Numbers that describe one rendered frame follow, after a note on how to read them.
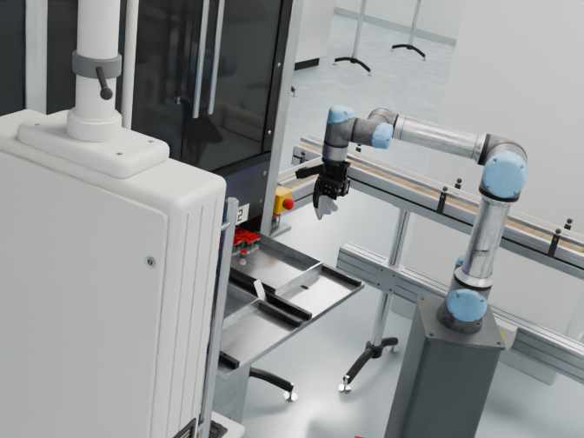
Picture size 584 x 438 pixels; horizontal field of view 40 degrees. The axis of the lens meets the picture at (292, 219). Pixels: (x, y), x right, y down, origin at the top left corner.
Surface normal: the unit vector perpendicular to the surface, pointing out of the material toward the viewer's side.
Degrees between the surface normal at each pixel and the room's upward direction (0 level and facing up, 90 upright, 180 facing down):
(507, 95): 90
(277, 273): 0
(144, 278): 90
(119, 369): 90
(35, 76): 90
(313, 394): 0
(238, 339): 0
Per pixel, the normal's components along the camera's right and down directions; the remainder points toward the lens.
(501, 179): -0.25, 0.25
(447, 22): -0.57, 0.28
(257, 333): 0.15, -0.89
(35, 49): 0.80, 0.36
